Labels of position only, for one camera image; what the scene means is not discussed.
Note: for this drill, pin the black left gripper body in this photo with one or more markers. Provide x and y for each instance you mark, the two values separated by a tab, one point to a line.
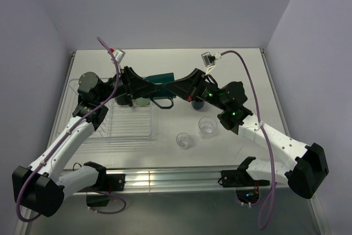
124	86

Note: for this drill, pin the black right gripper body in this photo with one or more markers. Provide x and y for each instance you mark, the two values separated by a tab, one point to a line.
203	89

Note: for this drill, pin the black mug cream interior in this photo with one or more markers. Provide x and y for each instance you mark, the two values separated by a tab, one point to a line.
124	100

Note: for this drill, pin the light green plastic cup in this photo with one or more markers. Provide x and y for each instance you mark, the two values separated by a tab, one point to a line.
142	101

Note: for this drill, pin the dark green mug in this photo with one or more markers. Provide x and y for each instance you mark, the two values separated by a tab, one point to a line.
162	94

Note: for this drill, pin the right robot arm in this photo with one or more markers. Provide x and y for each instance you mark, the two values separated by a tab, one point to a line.
302	167

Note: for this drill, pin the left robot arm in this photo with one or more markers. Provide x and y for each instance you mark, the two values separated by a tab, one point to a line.
40	186

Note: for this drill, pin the dark blue mug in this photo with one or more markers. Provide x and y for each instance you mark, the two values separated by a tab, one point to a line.
197	105

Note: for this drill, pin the large clear glass cup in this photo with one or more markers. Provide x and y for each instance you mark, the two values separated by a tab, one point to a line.
207	127

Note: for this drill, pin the small clear glass cup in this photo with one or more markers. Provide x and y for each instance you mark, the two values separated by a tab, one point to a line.
184	140

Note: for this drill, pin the clear wire dish rack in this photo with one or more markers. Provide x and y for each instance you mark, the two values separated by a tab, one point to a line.
122	123

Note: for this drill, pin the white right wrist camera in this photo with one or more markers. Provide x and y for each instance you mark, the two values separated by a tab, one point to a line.
209	61

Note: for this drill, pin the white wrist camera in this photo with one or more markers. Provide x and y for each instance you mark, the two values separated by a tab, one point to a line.
116	55
209	61

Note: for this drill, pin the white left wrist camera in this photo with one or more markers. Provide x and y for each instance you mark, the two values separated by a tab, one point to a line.
116	55

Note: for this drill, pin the aluminium rail frame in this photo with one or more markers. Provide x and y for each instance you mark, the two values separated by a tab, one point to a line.
184	201

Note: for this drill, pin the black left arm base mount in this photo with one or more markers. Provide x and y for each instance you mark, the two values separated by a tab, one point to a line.
105	192

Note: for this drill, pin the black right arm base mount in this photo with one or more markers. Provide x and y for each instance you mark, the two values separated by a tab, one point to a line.
239	178

